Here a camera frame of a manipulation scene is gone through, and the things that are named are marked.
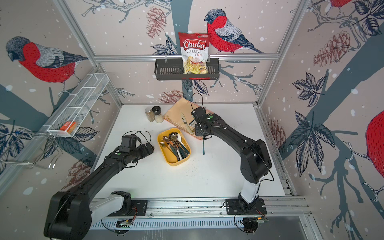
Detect white plastic spoon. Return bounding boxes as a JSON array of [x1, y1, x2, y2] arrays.
[[176, 133, 190, 154]]

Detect dark green handled spoon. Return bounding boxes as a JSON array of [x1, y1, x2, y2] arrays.
[[178, 140, 190, 156]]

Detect black metal spoon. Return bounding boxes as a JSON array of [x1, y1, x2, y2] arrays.
[[170, 133, 188, 159]]

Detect copper rose gold spoon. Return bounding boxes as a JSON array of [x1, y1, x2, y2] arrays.
[[163, 136, 181, 162]]

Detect yellow plastic storage box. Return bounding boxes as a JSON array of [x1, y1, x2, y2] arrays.
[[157, 128, 192, 167]]

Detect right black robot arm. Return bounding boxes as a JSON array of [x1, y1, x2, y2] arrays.
[[191, 107, 272, 210]]

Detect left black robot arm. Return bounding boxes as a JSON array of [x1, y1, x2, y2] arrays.
[[44, 134, 155, 240]]

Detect orange box on shelf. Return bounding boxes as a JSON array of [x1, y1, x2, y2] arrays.
[[59, 121, 77, 134]]

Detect beige cloth napkin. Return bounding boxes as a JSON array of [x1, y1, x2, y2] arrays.
[[164, 98, 203, 140]]

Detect glass spice jar brown contents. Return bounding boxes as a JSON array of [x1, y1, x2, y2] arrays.
[[145, 107, 155, 122]]

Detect glass spice jar black lid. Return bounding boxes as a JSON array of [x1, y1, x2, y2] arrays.
[[152, 106, 164, 123]]

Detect red cassava chips bag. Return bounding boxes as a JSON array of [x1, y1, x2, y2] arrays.
[[179, 33, 210, 74]]

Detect cream handled knife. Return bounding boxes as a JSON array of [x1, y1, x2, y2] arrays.
[[181, 113, 194, 135]]

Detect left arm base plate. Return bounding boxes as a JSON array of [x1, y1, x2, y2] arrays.
[[108, 200, 148, 217]]

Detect black wall basket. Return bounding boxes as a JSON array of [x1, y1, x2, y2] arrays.
[[154, 57, 220, 81]]

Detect white wire shelf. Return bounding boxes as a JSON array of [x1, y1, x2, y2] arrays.
[[48, 73, 110, 138]]

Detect wire hook rack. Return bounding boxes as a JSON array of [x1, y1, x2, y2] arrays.
[[1, 131, 64, 170]]

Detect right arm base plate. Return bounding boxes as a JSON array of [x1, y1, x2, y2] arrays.
[[224, 198, 267, 216]]

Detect aluminium frame rail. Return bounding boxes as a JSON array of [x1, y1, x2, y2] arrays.
[[89, 195, 313, 223]]

